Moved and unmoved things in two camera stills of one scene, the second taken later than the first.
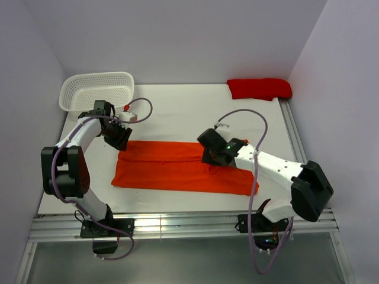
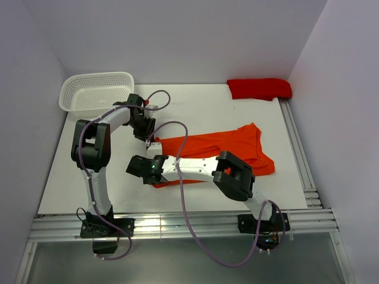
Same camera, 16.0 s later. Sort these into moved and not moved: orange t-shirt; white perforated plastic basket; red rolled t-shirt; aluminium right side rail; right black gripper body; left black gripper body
Moved: left black gripper body; right black gripper body; orange t-shirt
Not moved: red rolled t-shirt; white perforated plastic basket; aluminium right side rail
